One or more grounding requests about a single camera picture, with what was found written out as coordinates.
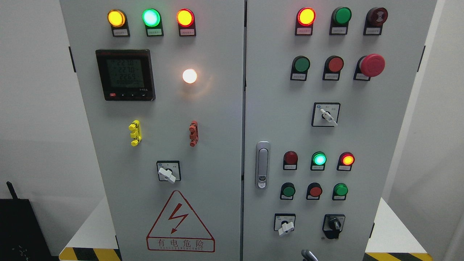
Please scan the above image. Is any green push button lower left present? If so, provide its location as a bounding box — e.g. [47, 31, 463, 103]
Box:
[280, 182, 296, 200]

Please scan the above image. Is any green push button upper row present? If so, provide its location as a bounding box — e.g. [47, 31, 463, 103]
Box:
[290, 55, 310, 81]

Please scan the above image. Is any red push button lower middle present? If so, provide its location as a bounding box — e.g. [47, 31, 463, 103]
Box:
[306, 182, 323, 200]

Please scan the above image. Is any red push button upper row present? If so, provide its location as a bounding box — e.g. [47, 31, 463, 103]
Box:
[323, 55, 344, 81]

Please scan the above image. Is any green push button lower right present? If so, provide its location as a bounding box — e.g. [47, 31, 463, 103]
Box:
[332, 182, 348, 200]

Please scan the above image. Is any red emergency stop mushroom button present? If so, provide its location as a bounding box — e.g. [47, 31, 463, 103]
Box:
[353, 54, 385, 81]

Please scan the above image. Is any grey electrical control cabinet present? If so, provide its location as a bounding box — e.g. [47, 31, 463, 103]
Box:
[60, 0, 437, 261]

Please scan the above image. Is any red indicator light lower left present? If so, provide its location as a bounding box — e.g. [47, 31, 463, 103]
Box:
[283, 151, 298, 170]

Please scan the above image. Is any white glowing indicator lamp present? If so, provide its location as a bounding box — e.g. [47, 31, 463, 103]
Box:
[182, 68, 198, 84]

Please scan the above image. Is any green indicator light lower middle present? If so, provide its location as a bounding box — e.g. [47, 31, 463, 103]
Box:
[310, 152, 327, 171]

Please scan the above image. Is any green indicator light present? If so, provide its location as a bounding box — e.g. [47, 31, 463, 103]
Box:
[310, 152, 327, 171]
[329, 7, 352, 35]
[142, 8, 164, 37]

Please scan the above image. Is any red electric danger warning sticker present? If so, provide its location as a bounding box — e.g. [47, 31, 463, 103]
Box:
[146, 190, 215, 253]

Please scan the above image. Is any lit red indicator lower right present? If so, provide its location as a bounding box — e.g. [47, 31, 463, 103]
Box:
[336, 152, 355, 171]

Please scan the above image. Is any lit red indicator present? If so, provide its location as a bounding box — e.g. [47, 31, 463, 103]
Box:
[336, 152, 355, 171]
[295, 7, 316, 36]

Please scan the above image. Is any black digital power meter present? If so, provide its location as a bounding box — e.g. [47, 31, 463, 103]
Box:
[95, 49, 156, 101]

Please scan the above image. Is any red-orange indicator light left door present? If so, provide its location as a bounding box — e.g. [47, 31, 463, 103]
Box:
[176, 8, 196, 37]

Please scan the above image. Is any lit red indicator top right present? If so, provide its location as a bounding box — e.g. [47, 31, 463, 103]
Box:
[295, 7, 316, 36]

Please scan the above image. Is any green indicator light top left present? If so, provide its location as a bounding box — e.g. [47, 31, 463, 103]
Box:
[142, 8, 164, 37]

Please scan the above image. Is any green indicator light top right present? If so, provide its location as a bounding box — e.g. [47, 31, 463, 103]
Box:
[329, 7, 352, 35]

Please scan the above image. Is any yellow indicator light top left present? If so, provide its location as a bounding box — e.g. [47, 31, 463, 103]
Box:
[107, 9, 130, 37]

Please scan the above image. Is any white platform with hazard stripes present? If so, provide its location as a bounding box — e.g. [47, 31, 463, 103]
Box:
[58, 197, 433, 261]

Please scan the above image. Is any dark red buzzer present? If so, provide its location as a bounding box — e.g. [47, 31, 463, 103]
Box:
[363, 7, 388, 35]

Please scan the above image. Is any black box with antenna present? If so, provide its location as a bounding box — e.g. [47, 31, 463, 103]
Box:
[0, 182, 53, 261]

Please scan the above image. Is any silver door latch handle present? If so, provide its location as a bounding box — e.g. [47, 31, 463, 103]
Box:
[255, 141, 270, 189]

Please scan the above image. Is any red terminal handle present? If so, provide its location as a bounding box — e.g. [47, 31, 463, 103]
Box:
[189, 120, 199, 147]

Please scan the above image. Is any left door white selector switch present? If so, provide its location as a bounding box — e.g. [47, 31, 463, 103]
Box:
[156, 160, 181, 184]

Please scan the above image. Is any upper right white selector switch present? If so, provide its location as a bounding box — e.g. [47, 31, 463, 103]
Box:
[311, 102, 341, 127]

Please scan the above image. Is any yellow terminal handle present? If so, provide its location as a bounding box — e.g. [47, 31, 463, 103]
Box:
[129, 120, 142, 147]

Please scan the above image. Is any lower white selector switch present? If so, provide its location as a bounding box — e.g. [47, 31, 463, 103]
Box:
[274, 213, 296, 237]

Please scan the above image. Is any black rotary selector switch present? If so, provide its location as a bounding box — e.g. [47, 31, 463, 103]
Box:
[323, 214, 346, 239]

